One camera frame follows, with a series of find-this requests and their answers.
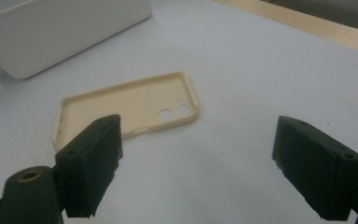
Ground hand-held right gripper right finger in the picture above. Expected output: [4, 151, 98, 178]
[271, 115, 358, 222]

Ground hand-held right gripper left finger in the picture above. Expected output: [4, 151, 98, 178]
[54, 114, 124, 218]

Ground beige phone case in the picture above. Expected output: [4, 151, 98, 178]
[51, 71, 200, 151]

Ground white plastic storage box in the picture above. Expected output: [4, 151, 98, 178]
[0, 0, 153, 80]

